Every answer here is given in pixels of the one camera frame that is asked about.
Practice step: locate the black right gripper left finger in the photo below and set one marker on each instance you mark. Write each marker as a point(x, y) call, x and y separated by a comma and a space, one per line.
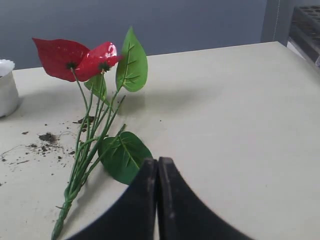
point(132, 216)

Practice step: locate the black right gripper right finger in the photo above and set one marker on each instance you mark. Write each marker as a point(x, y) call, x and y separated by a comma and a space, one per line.
point(182, 215)

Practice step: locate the artificial red anthurium plant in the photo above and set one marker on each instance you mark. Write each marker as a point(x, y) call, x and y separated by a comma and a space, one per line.
point(104, 72)

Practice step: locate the white scalloped flower pot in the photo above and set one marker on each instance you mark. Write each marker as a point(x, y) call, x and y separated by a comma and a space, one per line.
point(9, 96)

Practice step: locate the dirt clump with roots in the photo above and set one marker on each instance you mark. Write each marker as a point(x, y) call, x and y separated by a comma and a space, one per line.
point(48, 143)

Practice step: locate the dark metal rack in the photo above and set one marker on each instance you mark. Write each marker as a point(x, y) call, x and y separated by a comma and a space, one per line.
point(304, 33)

